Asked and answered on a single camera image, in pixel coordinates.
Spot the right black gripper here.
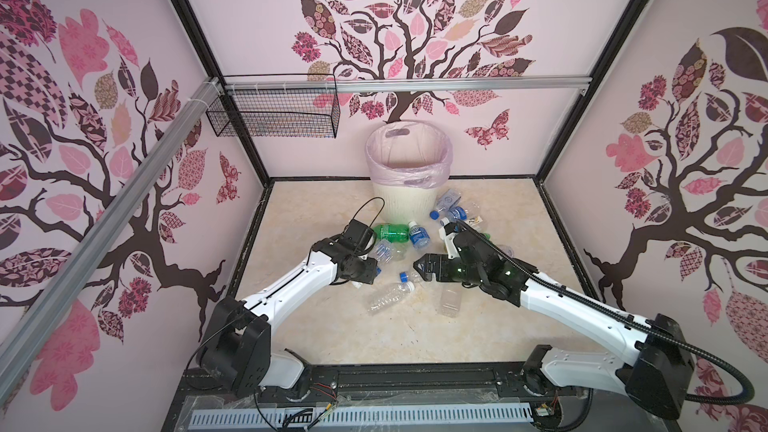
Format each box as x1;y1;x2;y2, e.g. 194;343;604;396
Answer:
411;253;484;287

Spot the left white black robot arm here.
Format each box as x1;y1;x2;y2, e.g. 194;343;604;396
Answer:
193;235;378;398

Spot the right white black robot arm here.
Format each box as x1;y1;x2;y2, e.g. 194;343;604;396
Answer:
413;226;695;420

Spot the Pocari bottle near bin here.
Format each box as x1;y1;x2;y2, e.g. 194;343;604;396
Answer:
446;202;483;226

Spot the white ribbed waste bin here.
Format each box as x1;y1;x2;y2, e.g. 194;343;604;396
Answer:
373;183;438;224

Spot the pink plastic bin liner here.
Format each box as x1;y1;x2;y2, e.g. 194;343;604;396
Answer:
364;121;453;189

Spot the clear bottle blue cap label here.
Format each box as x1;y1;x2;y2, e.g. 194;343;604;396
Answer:
370;239;407;265

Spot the clear crushed bottle white cap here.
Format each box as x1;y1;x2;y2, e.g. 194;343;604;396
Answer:
366;282;415;315

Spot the clear bottle green cap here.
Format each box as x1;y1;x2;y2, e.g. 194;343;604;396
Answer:
437;283;463;318

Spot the green bottle yellow cap left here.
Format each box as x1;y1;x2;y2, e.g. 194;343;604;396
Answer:
373;223;409;243

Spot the crushed clear bottle blue cap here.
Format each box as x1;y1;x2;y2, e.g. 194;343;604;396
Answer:
429;188;462;220

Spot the clear bottle purple label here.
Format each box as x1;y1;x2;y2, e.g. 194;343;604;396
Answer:
497;244;514;258

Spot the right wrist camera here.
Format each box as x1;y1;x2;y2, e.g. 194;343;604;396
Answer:
439;221;461;259

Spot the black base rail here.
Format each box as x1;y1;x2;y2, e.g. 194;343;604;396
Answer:
183;359;624;404

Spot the white slotted cable duct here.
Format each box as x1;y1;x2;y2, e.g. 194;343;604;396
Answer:
186;403;533;431

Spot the black wire mesh basket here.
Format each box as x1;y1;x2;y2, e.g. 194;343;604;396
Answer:
206;72;341;139

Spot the aluminium horizontal back rail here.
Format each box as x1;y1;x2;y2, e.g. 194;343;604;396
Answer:
226;75;592;93

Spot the black corrugated cable conduit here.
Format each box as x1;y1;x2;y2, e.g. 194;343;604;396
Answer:
449;218;755;406

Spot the aluminium left side rail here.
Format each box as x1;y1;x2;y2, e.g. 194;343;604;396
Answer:
1;77;221;400

